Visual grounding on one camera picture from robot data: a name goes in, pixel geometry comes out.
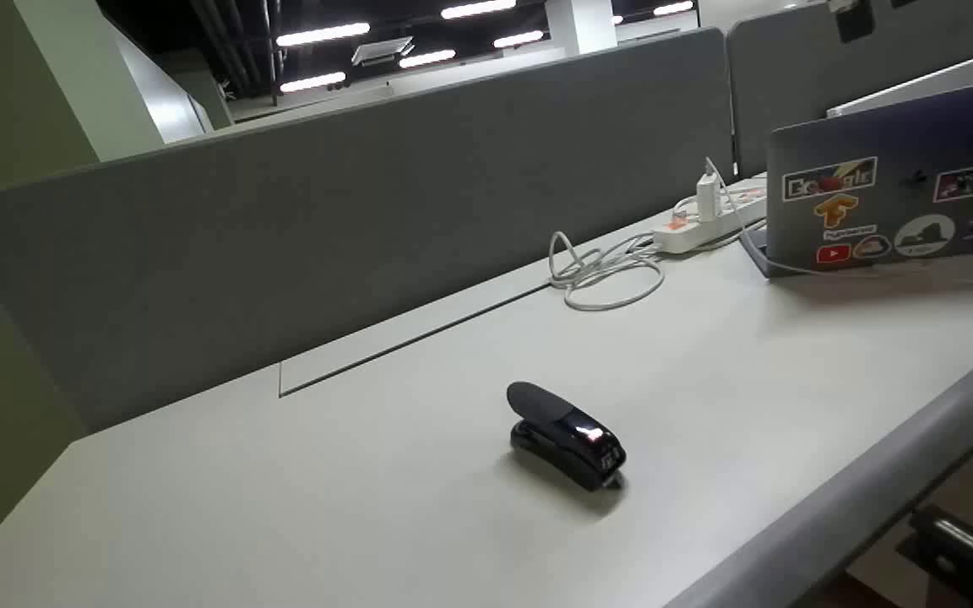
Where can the grey laptop with stickers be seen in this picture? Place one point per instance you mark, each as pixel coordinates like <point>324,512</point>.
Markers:
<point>894,135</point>

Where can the long grey desk divider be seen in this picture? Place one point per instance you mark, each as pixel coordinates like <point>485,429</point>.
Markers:
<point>374,212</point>

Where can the black stapler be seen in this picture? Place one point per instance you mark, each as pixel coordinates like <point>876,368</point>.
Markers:
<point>570,435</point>

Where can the white power strip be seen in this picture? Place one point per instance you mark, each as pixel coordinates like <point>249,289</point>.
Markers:
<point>704,230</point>

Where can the white plug adapter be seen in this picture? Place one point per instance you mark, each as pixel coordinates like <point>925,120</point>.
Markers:
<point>711,194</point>

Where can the ceiling light strip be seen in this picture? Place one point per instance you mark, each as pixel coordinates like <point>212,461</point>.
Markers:
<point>427,58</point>
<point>520,38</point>
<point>311,81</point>
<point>478,7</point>
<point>324,36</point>

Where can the short grey desk divider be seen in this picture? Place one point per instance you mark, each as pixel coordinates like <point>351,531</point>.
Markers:
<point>802,67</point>

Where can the white flat board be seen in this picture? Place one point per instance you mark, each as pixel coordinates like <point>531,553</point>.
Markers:
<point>925,86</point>

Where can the black chair part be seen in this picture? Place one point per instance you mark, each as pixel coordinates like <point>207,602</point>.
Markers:
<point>965,547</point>

